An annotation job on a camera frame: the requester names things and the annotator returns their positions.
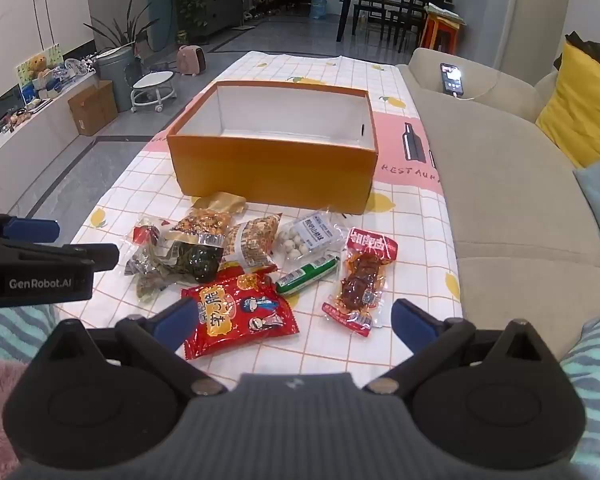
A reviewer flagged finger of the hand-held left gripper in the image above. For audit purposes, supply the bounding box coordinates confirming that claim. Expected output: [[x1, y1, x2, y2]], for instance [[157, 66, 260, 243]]
[[0, 214, 60, 242], [0, 237, 120, 275]]

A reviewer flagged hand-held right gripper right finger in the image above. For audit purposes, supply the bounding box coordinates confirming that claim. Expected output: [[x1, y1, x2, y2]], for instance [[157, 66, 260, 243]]
[[362, 298, 563, 396]]

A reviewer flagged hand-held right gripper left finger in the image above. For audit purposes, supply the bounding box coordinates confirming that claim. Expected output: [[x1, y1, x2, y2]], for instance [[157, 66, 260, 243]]
[[32, 297, 228, 396]]

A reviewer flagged small red candy packet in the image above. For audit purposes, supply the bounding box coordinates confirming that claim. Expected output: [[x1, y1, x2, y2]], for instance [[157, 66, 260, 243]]
[[132, 215, 169, 247]]

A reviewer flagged dark green snack packet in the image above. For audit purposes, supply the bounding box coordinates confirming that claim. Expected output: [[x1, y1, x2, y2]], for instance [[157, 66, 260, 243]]
[[135, 237, 226, 304]]

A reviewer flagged red cartoon snack packet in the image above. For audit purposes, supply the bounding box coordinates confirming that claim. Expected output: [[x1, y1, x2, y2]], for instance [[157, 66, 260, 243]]
[[181, 274, 300, 361]]

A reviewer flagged red-topped dried meat packet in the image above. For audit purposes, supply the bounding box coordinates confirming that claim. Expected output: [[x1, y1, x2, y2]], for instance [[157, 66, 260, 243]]
[[322, 226, 400, 337]]

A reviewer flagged gold-topped nut packet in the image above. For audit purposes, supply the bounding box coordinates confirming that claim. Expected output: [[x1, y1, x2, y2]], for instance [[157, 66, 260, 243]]
[[162, 191, 247, 248]]

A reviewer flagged orange mixed nut packet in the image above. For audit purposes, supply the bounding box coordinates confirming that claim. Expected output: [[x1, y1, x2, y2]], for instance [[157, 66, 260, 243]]
[[220, 213, 284, 274]]

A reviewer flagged green sausage stick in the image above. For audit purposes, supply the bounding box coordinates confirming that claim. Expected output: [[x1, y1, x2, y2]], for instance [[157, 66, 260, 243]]
[[275, 255, 341, 296]]

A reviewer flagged clear packet of white balls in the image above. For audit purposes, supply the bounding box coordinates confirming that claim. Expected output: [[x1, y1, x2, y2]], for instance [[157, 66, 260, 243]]
[[275, 210, 346, 262]]

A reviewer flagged orange cardboard box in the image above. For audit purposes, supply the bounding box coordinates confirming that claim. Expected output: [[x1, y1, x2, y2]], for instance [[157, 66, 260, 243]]
[[166, 80, 379, 215]]

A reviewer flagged person's left leg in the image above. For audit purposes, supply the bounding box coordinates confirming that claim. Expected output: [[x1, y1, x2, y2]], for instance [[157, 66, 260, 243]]
[[0, 304, 57, 367]]

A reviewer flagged person's leg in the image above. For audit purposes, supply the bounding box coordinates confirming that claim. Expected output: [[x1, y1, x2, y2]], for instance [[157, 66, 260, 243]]
[[0, 304, 57, 367], [559, 285, 600, 480]]

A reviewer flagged white low cabinet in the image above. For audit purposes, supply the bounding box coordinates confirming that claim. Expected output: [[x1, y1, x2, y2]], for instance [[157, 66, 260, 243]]
[[0, 67, 99, 202]]

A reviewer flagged checked printed tablecloth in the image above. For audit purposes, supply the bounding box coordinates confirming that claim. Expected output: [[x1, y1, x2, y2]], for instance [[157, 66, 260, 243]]
[[72, 51, 466, 377]]

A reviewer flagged black television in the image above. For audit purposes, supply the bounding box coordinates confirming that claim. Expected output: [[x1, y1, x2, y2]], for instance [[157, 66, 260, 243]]
[[0, 85, 26, 140]]

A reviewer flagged brown cardboard carton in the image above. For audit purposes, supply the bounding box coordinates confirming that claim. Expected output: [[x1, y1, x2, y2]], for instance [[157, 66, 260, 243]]
[[68, 80, 119, 137]]

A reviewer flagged group of small toy figures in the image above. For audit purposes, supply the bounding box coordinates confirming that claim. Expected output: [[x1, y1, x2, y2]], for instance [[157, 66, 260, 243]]
[[35, 57, 99, 99]]

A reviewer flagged bear picture card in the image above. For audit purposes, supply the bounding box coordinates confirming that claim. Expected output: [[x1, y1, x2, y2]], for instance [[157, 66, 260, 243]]
[[15, 45, 64, 99]]

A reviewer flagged beige sofa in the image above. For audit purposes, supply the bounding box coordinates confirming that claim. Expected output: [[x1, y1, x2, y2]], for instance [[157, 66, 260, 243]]
[[397, 47, 600, 362]]

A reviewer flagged grey planter bin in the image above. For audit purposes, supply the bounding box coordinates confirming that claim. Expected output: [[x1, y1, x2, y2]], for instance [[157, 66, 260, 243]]
[[96, 46, 144, 113]]

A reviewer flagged white round wheeled stool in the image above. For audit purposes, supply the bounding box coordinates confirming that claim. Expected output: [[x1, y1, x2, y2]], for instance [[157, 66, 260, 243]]
[[130, 71, 177, 114]]

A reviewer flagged person's right leg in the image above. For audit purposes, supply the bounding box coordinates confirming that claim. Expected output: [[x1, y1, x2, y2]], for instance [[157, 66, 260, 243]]
[[559, 285, 600, 480]]

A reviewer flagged small pink heater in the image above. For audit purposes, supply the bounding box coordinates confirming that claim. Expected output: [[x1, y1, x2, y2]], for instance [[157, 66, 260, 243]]
[[176, 45, 206, 77]]

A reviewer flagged long-leaved potted plant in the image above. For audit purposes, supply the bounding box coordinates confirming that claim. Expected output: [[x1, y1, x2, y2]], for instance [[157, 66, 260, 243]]
[[82, 0, 159, 61]]

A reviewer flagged black smartphone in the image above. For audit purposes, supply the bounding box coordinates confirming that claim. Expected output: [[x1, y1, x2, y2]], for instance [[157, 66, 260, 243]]
[[440, 62, 466, 96]]

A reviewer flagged yellow cushion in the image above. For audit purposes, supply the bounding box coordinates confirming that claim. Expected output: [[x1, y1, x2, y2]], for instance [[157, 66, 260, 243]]
[[535, 42, 600, 169]]

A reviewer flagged dark grey drawer cabinet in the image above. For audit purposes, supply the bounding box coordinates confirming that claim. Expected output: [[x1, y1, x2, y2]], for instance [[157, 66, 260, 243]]
[[190, 0, 247, 46]]

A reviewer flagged orange plastic stool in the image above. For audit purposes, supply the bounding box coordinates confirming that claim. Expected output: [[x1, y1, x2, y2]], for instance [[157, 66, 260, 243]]
[[420, 12, 464, 56]]

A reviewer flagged stack of papers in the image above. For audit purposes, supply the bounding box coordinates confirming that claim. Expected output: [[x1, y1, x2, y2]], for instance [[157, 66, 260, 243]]
[[425, 2, 467, 26]]

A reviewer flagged black dining chair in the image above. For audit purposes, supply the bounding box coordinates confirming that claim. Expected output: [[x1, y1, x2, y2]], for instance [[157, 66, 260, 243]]
[[352, 0, 427, 42]]

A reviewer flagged dark cloth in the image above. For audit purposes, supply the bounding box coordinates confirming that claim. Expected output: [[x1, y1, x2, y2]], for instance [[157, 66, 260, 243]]
[[554, 31, 600, 80]]

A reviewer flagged white charging cable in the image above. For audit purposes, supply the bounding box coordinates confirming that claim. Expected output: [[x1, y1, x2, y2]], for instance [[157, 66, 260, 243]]
[[455, 67, 512, 102]]

